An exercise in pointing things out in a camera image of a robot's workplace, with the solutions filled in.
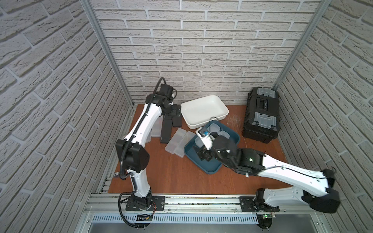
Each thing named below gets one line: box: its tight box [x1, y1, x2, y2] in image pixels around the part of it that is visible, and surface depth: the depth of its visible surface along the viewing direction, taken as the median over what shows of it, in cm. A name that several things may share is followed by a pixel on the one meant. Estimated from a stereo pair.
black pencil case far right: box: [171, 115, 183, 128], surface depth 109 cm
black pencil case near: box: [160, 115, 173, 144], surface depth 107 cm
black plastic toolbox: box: [241, 86, 281, 144], surface depth 92 cm
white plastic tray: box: [180, 95, 230, 130], surface depth 118 cm
